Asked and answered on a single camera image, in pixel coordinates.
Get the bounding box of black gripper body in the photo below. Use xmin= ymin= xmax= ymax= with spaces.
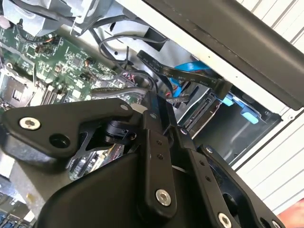
xmin=37 ymin=152 xmax=225 ymax=228

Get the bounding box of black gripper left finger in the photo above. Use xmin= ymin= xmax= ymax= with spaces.
xmin=1 ymin=91 xmax=179 ymax=217

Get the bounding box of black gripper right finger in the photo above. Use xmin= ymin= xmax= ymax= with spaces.
xmin=157 ymin=94 xmax=285 ymax=228

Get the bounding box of hard disk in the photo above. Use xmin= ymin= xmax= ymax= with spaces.
xmin=177 ymin=92 xmax=262 ymax=138

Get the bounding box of thin blue disk wire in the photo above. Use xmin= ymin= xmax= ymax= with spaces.
xmin=170 ymin=61 xmax=211 ymax=99

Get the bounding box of black disk wire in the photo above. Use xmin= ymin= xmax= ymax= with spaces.
xmin=136 ymin=49 xmax=232 ymax=104

